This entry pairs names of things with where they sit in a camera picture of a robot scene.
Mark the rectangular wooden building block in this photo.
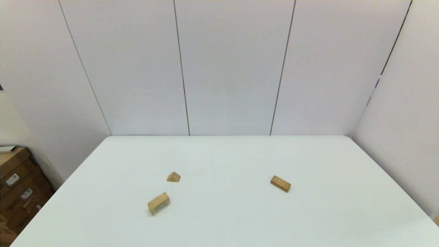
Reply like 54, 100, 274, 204
270, 175, 292, 193

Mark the arched wooden building block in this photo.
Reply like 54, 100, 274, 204
147, 192, 171, 216

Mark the brown cardboard box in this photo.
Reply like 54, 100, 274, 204
0, 148, 36, 189
0, 190, 55, 247
0, 168, 52, 220

